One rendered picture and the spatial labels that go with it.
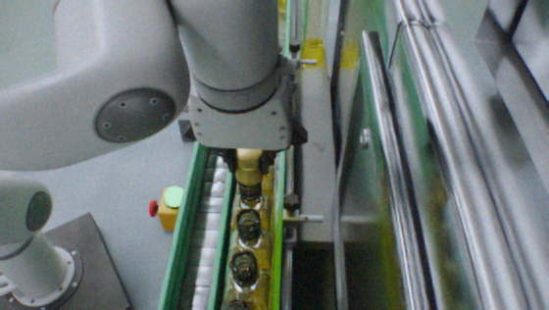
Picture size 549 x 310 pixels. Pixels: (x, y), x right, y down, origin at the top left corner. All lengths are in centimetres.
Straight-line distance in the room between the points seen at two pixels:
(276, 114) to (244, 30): 12
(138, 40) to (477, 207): 19
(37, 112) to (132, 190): 85
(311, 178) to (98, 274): 47
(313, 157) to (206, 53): 64
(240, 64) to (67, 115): 13
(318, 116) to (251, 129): 62
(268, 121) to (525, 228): 25
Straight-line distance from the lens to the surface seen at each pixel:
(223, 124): 40
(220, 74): 31
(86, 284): 90
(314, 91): 108
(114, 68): 23
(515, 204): 22
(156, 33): 24
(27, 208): 65
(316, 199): 84
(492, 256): 21
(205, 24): 28
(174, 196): 90
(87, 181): 113
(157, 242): 97
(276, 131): 41
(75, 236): 96
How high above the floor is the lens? 156
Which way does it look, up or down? 48 degrees down
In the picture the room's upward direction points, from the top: straight up
